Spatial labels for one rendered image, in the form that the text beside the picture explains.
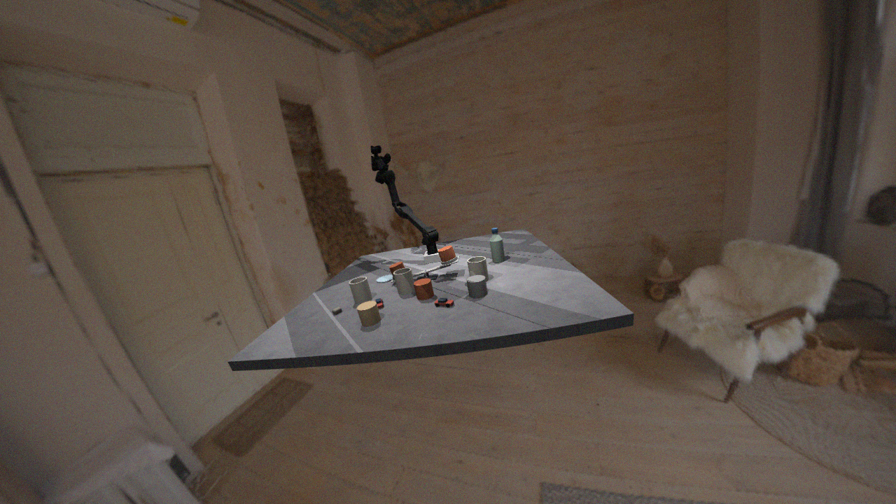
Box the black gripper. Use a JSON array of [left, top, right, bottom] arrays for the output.
[[370, 146, 385, 171]]

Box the white balance beam with square end pans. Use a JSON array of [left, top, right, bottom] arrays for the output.
[[391, 255, 460, 283]]

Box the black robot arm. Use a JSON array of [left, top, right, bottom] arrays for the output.
[[375, 153, 439, 255]]

